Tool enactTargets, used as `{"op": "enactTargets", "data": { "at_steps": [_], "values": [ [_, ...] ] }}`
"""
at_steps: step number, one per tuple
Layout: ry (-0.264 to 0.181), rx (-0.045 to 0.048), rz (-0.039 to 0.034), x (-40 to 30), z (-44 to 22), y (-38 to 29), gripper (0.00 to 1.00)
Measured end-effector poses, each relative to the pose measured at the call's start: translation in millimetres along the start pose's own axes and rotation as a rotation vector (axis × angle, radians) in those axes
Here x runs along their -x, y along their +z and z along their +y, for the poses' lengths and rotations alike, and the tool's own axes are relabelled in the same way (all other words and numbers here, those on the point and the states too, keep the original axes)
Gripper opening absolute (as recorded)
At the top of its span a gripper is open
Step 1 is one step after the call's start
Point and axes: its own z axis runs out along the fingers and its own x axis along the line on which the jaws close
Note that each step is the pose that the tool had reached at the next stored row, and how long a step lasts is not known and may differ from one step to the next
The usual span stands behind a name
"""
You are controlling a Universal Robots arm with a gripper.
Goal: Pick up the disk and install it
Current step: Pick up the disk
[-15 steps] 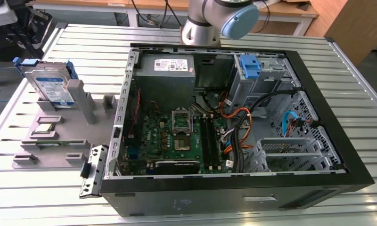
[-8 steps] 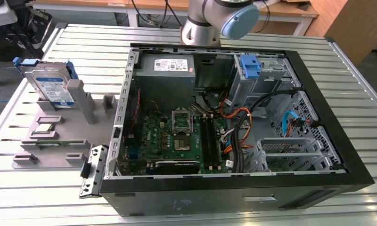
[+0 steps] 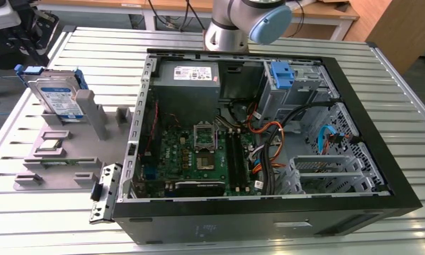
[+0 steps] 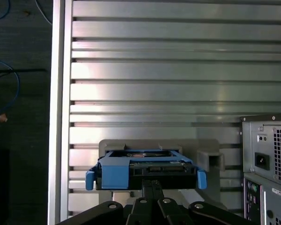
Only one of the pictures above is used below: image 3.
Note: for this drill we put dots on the green RAM stick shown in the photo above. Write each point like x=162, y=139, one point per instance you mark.
x=60, y=162

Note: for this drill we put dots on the silver drive cage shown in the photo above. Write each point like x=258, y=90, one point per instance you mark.
x=302, y=90

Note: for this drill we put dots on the white framed desk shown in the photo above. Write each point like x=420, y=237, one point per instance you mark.
x=110, y=5

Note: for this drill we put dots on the hard disk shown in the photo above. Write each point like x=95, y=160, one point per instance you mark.
x=60, y=98

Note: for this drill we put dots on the CPU chip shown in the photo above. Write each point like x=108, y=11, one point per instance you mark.
x=50, y=144

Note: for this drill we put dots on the green motherboard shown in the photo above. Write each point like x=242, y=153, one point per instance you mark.
x=178, y=159

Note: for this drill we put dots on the grey power supply unit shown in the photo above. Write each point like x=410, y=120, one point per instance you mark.
x=184, y=95

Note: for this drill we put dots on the wooden cabinet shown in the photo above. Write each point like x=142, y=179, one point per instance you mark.
x=400, y=26

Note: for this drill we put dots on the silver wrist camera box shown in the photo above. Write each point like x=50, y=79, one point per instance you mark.
x=2, y=13

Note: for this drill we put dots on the black RAM slot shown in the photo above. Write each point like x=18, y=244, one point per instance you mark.
x=243, y=159
x=234, y=159

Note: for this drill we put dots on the black PC case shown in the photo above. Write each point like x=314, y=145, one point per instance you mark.
x=234, y=223

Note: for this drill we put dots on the CPU socket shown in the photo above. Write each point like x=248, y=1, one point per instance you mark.
x=206, y=136

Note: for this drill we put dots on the silver card retention bracket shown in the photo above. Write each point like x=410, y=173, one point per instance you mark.
x=104, y=191

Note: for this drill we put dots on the black graphics card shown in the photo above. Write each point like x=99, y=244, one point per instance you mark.
x=199, y=187

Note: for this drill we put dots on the blue plastic drive carrier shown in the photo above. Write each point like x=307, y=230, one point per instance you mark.
x=282, y=75

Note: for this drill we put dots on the grey parts rack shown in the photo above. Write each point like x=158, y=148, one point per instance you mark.
x=82, y=148

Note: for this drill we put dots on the black waste bin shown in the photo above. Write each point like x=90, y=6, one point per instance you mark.
x=7, y=62

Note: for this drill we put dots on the wooden desk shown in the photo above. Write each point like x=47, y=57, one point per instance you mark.
x=326, y=14

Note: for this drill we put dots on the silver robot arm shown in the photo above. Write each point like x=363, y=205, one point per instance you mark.
x=227, y=37

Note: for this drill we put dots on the silver disk bay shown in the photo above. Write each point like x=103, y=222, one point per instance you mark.
x=326, y=174

